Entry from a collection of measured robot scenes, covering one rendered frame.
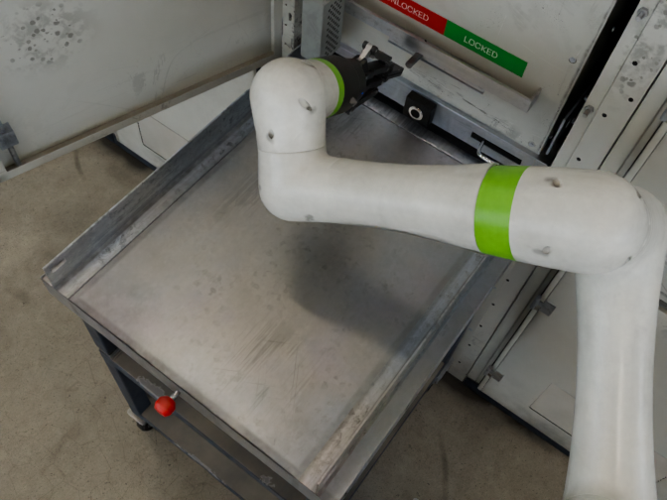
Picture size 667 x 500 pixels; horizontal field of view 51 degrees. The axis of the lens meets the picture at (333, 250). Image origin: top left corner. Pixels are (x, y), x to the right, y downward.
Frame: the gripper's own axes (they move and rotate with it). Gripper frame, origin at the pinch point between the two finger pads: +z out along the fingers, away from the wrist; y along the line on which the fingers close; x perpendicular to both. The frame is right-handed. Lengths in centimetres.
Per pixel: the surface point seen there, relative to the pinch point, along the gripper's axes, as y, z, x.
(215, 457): 101, -10, 3
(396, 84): 4.8, 10.1, -0.8
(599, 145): -6.6, -0.1, 38.8
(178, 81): 20.6, -8.8, -37.1
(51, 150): 36, -31, -45
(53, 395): 122, -11, -48
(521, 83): -8.4, 3.9, 22.1
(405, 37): -6.6, 0.3, 0.3
